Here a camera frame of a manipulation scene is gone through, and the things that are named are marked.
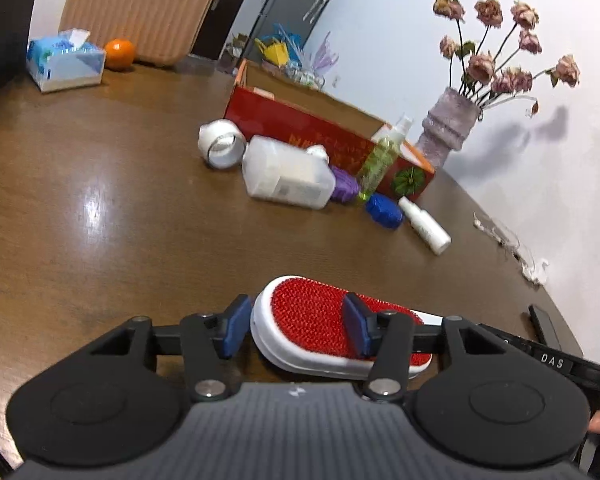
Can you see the dark brown door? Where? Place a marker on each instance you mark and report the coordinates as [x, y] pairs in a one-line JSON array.
[[225, 5]]

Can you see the black rectangular object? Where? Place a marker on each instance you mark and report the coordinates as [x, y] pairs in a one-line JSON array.
[[545, 322]]

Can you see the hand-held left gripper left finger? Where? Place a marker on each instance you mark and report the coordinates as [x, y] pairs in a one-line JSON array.
[[232, 327]]

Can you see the grey refrigerator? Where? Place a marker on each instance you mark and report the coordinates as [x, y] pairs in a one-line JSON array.
[[290, 0]]

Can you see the small white spray bottle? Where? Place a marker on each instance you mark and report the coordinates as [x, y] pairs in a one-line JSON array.
[[427, 227]]

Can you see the blue tissue box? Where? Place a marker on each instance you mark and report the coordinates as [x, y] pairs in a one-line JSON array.
[[65, 67]]

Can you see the green spray bottle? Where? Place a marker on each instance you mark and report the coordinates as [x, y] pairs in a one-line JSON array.
[[377, 165]]

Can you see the white earphones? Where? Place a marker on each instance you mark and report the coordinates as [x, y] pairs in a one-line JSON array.
[[500, 232]]

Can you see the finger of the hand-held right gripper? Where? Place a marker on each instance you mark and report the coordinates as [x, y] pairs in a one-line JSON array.
[[510, 340]]

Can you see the orange fruit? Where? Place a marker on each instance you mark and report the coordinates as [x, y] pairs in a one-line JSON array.
[[119, 54]]

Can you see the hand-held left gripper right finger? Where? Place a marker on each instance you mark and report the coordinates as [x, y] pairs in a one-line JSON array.
[[357, 322]]

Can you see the grey-pink ceramic vase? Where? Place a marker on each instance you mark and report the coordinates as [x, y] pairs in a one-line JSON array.
[[445, 130]]

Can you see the red and white lint brush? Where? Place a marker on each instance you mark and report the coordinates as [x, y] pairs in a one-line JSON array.
[[305, 315]]

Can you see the large white plastic bottle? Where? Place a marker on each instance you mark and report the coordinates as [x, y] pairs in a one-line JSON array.
[[280, 170]]

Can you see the purple plastic item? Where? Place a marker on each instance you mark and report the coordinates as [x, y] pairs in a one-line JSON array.
[[345, 187]]

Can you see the white tape roll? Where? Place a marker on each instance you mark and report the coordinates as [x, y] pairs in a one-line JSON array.
[[207, 135]]

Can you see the yellow watering can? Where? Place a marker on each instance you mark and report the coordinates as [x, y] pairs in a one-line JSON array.
[[275, 52]]

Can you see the black bag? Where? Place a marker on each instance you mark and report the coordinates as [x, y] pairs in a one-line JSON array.
[[0, 20]]

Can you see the purple plastic decoration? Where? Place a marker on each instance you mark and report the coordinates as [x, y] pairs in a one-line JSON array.
[[325, 55]]

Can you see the blue plastic item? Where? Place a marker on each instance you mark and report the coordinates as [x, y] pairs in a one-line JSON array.
[[384, 210]]

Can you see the pink ribbed suitcase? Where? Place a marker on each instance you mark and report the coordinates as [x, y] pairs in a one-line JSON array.
[[135, 10]]

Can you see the dried pink roses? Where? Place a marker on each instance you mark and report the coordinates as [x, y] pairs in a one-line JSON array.
[[480, 67]]

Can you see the crumpled white tissue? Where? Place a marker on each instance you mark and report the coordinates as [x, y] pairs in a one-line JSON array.
[[535, 272]]

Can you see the red cardboard box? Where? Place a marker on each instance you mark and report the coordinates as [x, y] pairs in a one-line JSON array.
[[290, 120]]

